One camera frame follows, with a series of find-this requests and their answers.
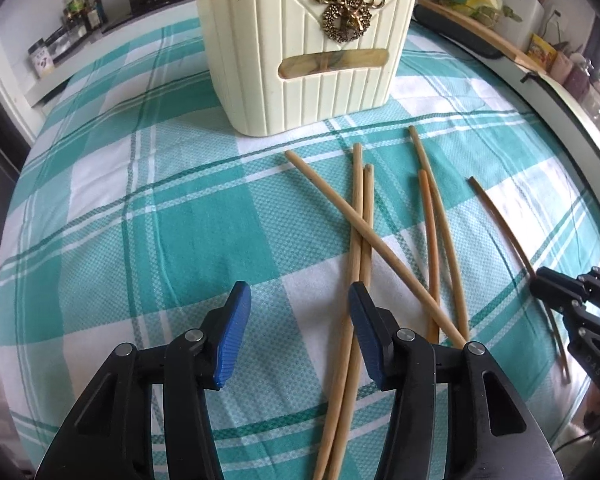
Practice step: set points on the white knife block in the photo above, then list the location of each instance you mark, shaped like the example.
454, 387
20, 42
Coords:
522, 15

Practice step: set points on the purple soap bottle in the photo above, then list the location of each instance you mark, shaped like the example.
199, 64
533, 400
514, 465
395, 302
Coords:
576, 77

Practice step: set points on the clear spice jar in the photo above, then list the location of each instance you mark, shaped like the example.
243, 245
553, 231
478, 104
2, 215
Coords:
60, 42

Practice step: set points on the dark slim chopstick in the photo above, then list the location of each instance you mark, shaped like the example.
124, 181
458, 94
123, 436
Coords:
496, 216

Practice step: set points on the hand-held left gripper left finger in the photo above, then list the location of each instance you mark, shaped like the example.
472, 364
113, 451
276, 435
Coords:
232, 340

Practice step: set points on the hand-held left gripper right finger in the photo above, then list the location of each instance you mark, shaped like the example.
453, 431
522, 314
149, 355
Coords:
367, 340

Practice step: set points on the bunch of wooden chopsticks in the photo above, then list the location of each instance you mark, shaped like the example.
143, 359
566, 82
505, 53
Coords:
358, 185

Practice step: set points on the wooden cutting board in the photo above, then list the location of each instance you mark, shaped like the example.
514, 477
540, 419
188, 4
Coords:
500, 42

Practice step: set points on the labelled spice jar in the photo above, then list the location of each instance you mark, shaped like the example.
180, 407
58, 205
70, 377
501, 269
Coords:
42, 60

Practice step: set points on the cream ribbed utensil holder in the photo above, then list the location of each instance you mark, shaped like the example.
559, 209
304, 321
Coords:
260, 60

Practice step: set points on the black oblong pouch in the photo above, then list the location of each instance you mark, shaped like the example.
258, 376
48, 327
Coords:
455, 30

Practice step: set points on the yellow packet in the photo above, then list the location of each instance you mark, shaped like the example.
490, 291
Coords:
542, 50

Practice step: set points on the black gas cooktop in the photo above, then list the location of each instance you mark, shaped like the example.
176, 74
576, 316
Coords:
150, 2

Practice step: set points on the teal plaid tablecloth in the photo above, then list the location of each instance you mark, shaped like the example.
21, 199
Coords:
130, 210

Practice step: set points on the pink cup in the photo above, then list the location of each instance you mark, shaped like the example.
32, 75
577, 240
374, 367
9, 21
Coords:
561, 66

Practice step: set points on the green label sauce bottle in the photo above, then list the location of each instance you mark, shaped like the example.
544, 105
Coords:
75, 10

